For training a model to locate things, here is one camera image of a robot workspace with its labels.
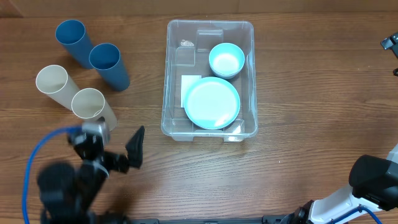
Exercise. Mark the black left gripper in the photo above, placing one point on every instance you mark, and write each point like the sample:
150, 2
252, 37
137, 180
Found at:
121, 165

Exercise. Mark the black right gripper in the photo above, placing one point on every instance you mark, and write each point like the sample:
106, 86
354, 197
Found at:
392, 42

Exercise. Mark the cream cup front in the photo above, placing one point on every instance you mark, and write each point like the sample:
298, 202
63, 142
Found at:
90, 104

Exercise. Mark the cream cup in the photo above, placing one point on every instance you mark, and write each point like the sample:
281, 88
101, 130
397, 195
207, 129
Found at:
56, 83
90, 104

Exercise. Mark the light blue plate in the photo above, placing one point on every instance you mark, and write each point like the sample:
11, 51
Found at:
212, 103

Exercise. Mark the light blue bowl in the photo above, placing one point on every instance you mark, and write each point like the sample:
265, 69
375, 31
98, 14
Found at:
226, 58

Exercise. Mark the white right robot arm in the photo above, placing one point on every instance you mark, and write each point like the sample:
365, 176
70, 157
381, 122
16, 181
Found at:
372, 188

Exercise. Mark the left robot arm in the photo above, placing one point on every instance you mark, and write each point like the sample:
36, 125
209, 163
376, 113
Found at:
67, 193

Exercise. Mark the dark blue cup front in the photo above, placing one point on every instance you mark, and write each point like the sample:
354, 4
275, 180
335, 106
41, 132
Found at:
106, 59

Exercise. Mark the dark blue cup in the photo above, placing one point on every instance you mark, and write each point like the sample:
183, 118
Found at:
106, 59
73, 36

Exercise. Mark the cream cup rear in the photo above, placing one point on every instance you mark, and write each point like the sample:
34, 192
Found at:
56, 83

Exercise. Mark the clear plastic storage bin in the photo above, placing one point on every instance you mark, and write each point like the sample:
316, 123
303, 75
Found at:
189, 43

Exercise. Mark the dark blue cup rear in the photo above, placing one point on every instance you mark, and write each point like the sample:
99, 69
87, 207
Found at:
73, 36

